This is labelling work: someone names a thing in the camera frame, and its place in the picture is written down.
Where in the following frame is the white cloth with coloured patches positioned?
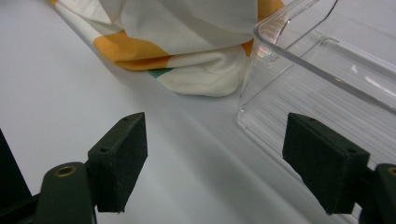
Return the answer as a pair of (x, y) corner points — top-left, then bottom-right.
(46, 0), (286, 98)

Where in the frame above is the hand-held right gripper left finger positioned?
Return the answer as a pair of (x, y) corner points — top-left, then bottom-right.
(35, 111), (149, 224)

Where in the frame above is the clear plastic box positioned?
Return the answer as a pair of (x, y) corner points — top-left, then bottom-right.
(236, 0), (396, 224)

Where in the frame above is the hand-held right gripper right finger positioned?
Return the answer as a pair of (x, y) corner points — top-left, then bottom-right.
(281, 112), (396, 224)

